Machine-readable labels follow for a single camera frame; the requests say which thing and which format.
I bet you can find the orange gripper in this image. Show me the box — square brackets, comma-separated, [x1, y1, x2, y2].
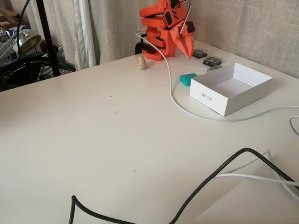
[169, 20, 196, 59]

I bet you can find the green cube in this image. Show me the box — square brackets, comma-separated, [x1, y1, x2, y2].
[179, 73, 199, 87]

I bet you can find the white cardboard box bin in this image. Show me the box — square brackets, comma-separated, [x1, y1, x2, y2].
[189, 62, 273, 117]

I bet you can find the clear case with black insert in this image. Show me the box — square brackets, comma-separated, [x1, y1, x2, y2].
[202, 56, 222, 66]
[192, 49, 208, 59]

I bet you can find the black table clamp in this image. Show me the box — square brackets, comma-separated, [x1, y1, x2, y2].
[135, 42, 156, 56]

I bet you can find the beige small figurine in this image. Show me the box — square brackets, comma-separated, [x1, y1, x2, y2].
[136, 55, 148, 70]

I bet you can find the beige fabric curtain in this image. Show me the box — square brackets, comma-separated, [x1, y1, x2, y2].
[30, 0, 299, 79]

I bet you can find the white curtain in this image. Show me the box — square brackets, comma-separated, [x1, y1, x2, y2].
[73, 0, 97, 70]

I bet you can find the black pole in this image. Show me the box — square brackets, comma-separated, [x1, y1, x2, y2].
[35, 0, 61, 77]

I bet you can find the silver desk lamp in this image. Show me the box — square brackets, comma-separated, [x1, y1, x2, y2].
[13, 29, 42, 56]

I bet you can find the black fan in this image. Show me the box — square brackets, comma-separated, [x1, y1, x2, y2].
[0, 55, 77, 91]

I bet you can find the brown cardboard box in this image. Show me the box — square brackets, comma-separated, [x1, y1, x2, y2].
[0, 8, 30, 31]

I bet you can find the red white robot wire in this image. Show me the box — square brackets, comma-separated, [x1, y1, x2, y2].
[178, 0, 192, 35]

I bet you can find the long white cable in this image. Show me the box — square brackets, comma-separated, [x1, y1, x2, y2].
[135, 27, 299, 122]

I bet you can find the thick black cable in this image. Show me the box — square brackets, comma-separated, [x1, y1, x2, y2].
[69, 147, 299, 224]

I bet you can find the black lamp cable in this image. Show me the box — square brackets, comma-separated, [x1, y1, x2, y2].
[15, 0, 31, 56]

